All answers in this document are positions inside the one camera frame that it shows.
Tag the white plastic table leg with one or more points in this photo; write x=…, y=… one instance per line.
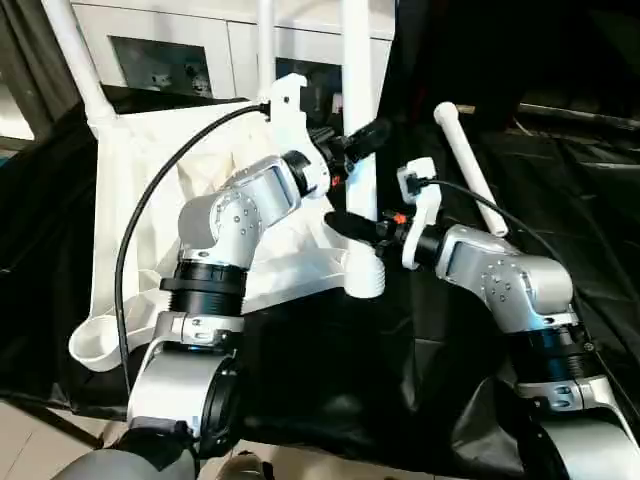
x=360, y=80
x=470, y=170
x=80, y=60
x=266, y=45

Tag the grey curtain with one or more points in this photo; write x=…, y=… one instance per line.
x=35, y=60

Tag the white glass-door cabinet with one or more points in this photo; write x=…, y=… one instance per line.
x=200, y=25

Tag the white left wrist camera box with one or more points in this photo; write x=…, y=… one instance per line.
x=288, y=105

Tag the black metal rail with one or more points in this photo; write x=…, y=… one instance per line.
x=575, y=112

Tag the dark round robot part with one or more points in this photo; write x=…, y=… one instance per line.
x=245, y=467

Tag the black stand leg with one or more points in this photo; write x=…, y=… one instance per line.
x=50, y=425

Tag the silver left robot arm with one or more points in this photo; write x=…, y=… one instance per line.
x=220, y=240

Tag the white plastic table top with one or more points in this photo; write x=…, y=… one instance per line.
x=130, y=240

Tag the black mat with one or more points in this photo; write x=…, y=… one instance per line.
x=400, y=380

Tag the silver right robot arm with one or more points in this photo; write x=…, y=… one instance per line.
x=510, y=290

